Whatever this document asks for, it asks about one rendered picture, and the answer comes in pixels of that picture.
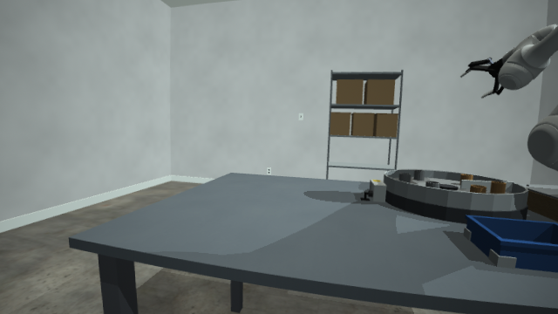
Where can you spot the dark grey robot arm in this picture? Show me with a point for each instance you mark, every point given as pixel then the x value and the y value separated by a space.
pixel 521 68

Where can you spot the blue open crate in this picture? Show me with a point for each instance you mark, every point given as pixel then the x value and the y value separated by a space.
pixel 527 245

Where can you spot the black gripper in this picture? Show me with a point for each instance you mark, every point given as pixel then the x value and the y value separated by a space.
pixel 480 66

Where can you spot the bronze bushing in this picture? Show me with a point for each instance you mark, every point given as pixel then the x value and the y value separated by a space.
pixel 475 189
pixel 466 177
pixel 498 188

